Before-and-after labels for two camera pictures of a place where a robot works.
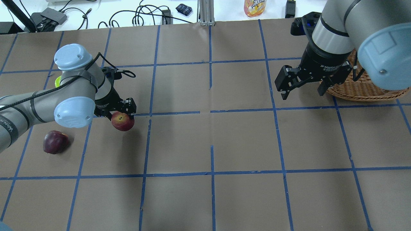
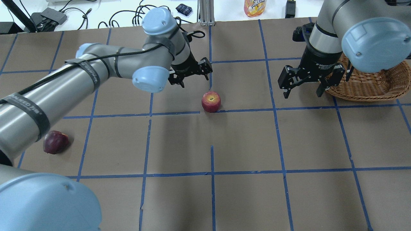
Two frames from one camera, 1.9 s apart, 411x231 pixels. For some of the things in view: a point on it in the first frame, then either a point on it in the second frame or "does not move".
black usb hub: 54,15 does not move
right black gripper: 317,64 does not move
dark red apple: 55,142 does not move
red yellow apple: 122,121 → 211,101
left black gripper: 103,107 → 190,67
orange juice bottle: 252,8 does not move
